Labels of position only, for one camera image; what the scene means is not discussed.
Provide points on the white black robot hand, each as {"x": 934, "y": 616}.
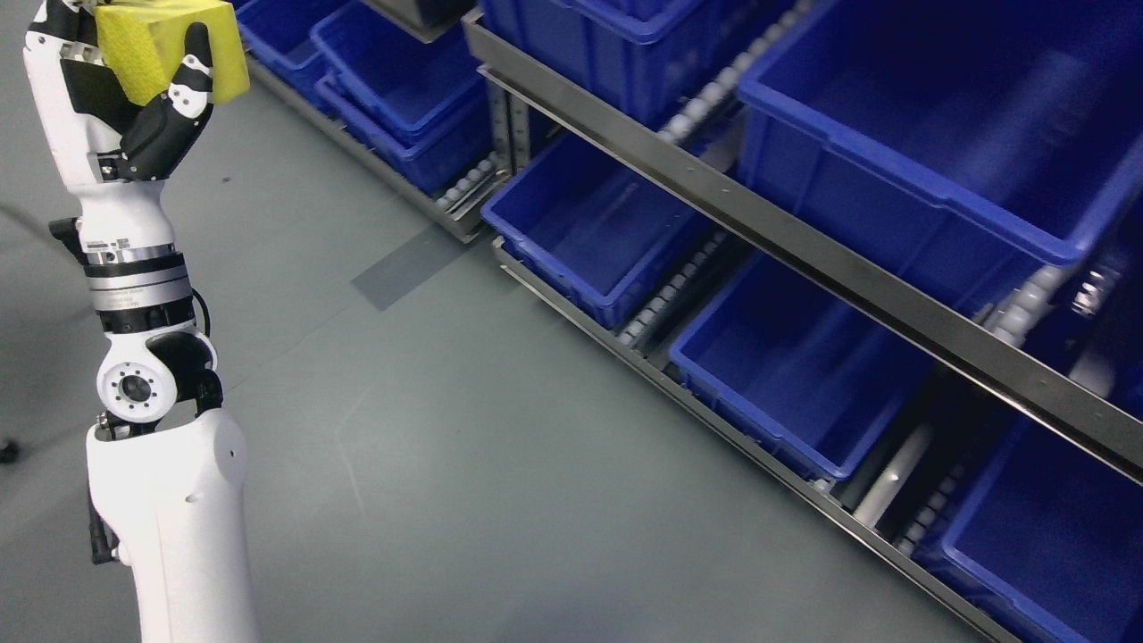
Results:
{"x": 113, "y": 156}

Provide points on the yellow foam block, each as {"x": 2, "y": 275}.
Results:
{"x": 143, "y": 43}

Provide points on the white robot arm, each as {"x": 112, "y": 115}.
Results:
{"x": 166, "y": 459}

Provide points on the metal shelf rack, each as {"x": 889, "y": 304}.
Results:
{"x": 456, "y": 208}
{"x": 1062, "y": 350}

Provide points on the blue bin far rack back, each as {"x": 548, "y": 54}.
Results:
{"x": 279, "y": 35}

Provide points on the blue bin rack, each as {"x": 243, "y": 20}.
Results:
{"x": 420, "y": 106}
{"x": 279, "y": 35}

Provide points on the blue bin far rack front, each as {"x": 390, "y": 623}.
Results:
{"x": 420, "y": 106}

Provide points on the blue bin lower left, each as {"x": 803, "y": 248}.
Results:
{"x": 597, "y": 232}

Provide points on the blue bin top centre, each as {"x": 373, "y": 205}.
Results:
{"x": 641, "y": 57}

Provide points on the blue bin lower right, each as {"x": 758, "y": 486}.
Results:
{"x": 807, "y": 377}

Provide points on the large blue bin top right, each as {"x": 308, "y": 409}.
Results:
{"x": 960, "y": 145}

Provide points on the blue bin bottom right corner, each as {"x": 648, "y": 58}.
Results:
{"x": 1044, "y": 539}

